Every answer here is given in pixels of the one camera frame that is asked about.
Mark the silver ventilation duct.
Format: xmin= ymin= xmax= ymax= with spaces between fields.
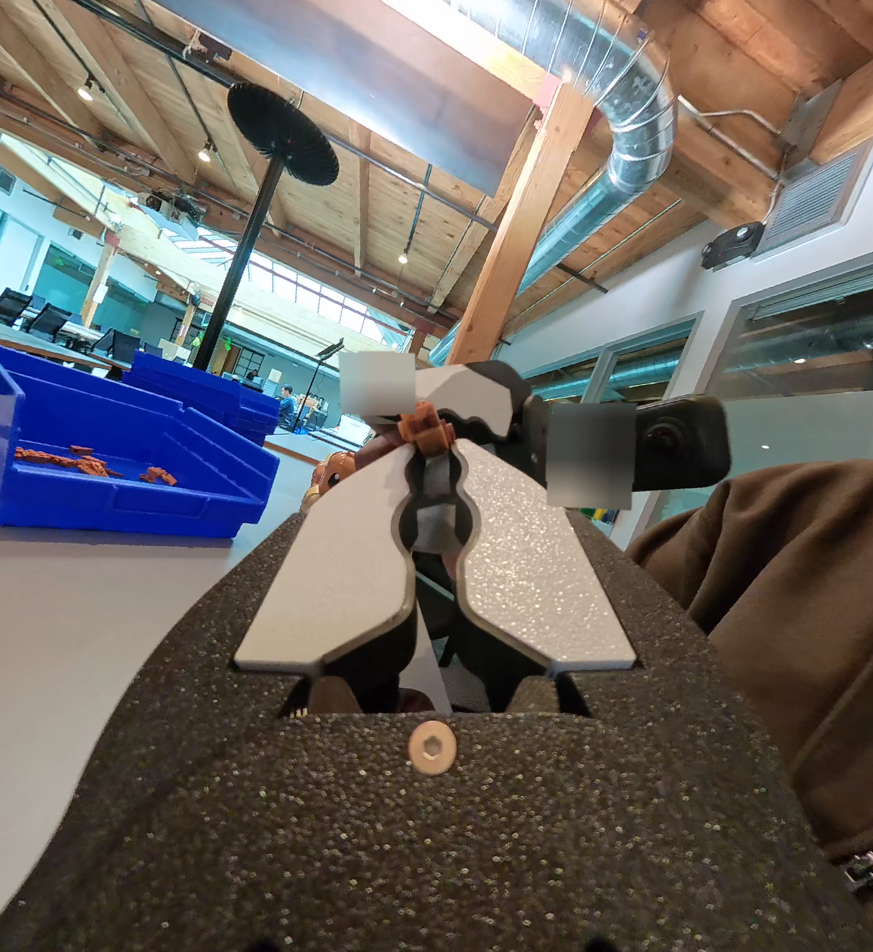
xmin=427 ymin=0 xmax=680 ymax=368

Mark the stack of blue bins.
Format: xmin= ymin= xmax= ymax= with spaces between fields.
xmin=120 ymin=349 xmax=284 ymax=435

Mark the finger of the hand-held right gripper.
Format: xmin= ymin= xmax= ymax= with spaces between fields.
xmin=413 ymin=365 xmax=515 ymax=450

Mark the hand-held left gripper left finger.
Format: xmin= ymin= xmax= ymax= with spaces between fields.
xmin=233 ymin=444 xmax=418 ymax=678

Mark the grey desk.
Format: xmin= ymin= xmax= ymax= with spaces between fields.
xmin=0 ymin=432 xmax=318 ymax=952

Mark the black office chair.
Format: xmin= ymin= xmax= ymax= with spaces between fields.
xmin=0 ymin=288 xmax=147 ymax=365

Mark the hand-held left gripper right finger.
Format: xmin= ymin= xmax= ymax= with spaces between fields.
xmin=452 ymin=438 xmax=640 ymax=673

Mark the person's dark jacket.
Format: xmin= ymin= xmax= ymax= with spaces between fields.
xmin=624 ymin=459 xmax=873 ymax=952

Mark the brown brick assembly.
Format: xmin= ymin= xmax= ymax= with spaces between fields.
xmin=394 ymin=401 xmax=458 ymax=459

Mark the ceiling projector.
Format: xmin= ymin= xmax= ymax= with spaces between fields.
xmin=142 ymin=191 xmax=202 ymax=230

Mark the heap of orange bricks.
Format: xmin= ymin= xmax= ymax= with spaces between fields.
xmin=14 ymin=442 xmax=182 ymax=489

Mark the wooden post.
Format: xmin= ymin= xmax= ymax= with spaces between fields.
xmin=444 ymin=81 xmax=601 ymax=368

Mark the blue plastic bin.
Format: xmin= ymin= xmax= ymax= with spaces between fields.
xmin=0 ymin=341 xmax=283 ymax=541

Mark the wooden office table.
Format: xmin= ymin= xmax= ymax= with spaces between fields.
xmin=0 ymin=310 xmax=132 ymax=376

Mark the black pole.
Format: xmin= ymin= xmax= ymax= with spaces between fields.
xmin=190 ymin=81 xmax=342 ymax=376

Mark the grey wall vent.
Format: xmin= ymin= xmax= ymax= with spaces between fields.
xmin=755 ymin=139 xmax=873 ymax=257

